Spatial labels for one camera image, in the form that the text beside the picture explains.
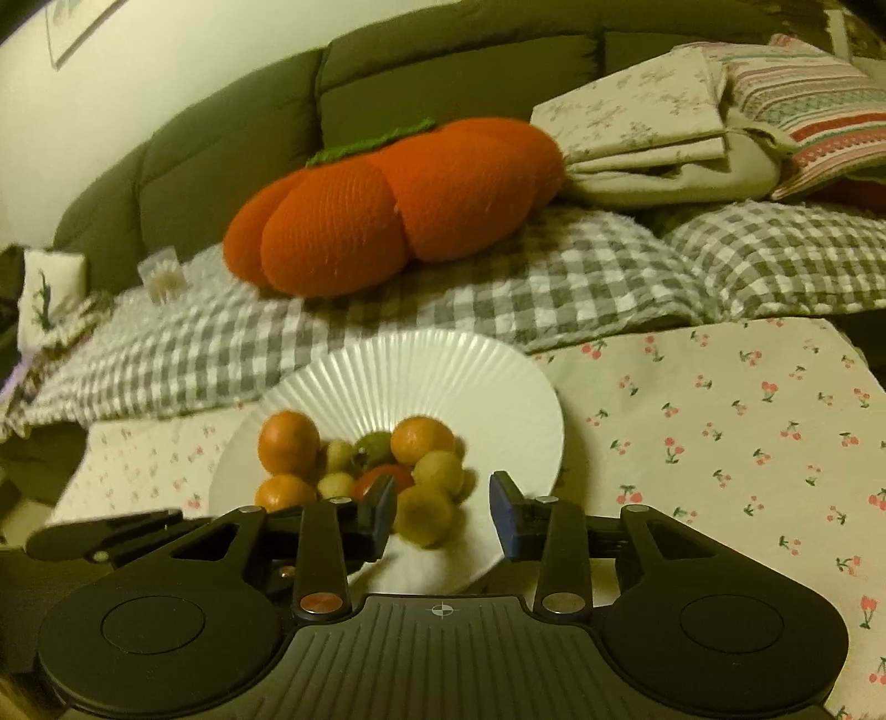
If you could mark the green round fruit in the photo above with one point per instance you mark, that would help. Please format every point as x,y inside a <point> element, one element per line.
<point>370,446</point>

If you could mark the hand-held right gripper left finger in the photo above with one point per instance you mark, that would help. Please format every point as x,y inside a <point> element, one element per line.
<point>386,516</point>

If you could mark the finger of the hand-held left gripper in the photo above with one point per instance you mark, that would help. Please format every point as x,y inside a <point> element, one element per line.
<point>124,529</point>

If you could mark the folded floral sheet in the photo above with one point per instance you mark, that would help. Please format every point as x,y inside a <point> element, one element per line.
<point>623,104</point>

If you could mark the orange pumpkin cushion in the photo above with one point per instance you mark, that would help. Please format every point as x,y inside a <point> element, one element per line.
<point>387,208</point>

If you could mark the patterned knit cloth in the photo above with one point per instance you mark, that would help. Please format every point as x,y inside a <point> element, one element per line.
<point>55,339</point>

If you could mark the cherry print cloth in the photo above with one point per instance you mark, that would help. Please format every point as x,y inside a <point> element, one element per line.
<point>727,429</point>

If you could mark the green sofa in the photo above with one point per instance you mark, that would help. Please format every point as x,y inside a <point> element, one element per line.
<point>207,159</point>

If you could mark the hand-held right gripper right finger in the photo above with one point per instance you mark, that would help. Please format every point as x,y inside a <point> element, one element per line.
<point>503,516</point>

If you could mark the orange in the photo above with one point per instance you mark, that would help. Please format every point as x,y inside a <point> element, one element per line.
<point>422,439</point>
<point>284,493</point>
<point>289,439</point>

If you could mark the folded sage green cloth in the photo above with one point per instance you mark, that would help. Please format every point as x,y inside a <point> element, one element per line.
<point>692,180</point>

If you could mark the grey checked blanket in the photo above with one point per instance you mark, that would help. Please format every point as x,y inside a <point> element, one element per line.
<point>554,277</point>

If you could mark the framed wall picture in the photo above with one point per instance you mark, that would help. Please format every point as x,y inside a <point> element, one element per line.
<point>69,34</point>

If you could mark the small white embroidered pillow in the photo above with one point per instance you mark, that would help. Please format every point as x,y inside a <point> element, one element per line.
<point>59,284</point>

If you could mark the red tomato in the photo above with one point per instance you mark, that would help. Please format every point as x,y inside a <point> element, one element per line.
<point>381,479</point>

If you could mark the striped patterned pillow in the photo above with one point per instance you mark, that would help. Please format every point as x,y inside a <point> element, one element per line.
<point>817,104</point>

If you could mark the white ribbed plate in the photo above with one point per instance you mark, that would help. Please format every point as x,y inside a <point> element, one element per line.
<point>429,381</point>

